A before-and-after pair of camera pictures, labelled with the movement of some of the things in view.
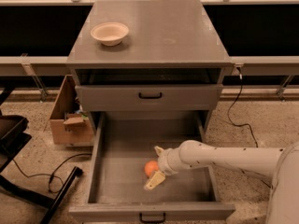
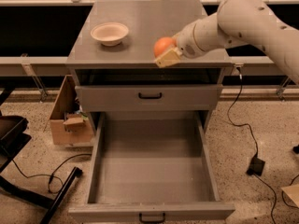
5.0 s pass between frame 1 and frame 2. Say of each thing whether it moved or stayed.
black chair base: stayed
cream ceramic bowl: stayed
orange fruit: moved
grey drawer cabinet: stayed
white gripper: moved
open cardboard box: stayed
